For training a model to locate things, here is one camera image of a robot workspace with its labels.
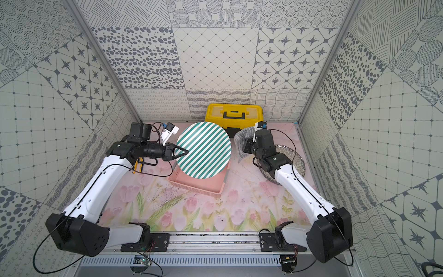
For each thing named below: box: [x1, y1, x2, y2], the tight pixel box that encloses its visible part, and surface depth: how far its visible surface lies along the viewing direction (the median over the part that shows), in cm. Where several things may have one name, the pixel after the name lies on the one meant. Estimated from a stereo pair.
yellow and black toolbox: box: [204, 103, 264, 138], surface depth 103 cm
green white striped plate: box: [175, 121, 233, 180], surface depth 76 cm
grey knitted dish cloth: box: [233, 126, 256, 164], surface depth 80 cm
